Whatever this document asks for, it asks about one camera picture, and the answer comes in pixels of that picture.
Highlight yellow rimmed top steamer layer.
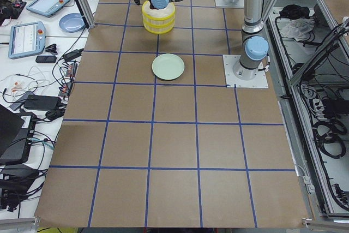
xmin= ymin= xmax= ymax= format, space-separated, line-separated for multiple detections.
xmin=142 ymin=1 xmax=176 ymax=21

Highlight yellow rimmed steamer layer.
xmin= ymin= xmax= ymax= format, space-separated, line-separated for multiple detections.
xmin=142 ymin=1 xmax=176 ymax=21
xmin=143 ymin=19 xmax=175 ymax=34

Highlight yellow rimmed bottom steamer layer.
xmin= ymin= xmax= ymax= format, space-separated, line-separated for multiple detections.
xmin=143 ymin=19 xmax=175 ymax=34

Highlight light green plate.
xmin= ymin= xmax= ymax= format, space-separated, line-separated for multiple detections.
xmin=152 ymin=53 xmax=185 ymax=80

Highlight blue plate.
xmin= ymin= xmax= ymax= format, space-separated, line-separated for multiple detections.
xmin=58 ymin=13 xmax=85 ymax=33

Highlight black power adapter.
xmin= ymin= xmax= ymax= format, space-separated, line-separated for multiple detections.
xmin=23 ymin=95 xmax=61 ymax=111

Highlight black small phone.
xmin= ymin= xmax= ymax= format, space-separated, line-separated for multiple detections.
xmin=35 ymin=55 xmax=57 ymax=64

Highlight white crumpled cloth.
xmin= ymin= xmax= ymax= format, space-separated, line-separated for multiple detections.
xmin=280 ymin=18 xmax=315 ymax=41

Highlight far teach pendant tablet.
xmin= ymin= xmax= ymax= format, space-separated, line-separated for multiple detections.
xmin=26 ymin=0 xmax=70 ymax=17

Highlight teach pendant tablet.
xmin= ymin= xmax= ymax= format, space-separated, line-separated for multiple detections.
xmin=8 ymin=21 xmax=46 ymax=59
xmin=26 ymin=0 xmax=70 ymax=17

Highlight black laptop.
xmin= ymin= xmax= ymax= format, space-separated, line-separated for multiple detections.
xmin=1 ymin=105 xmax=37 ymax=165

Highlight near teach pendant tablet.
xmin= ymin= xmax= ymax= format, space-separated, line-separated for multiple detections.
xmin=8 ymin=21 xmax=46 ymax=59

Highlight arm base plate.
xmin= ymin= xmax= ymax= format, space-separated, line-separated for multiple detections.
xmin=222 ymin=55 xmax=268 ymax=88

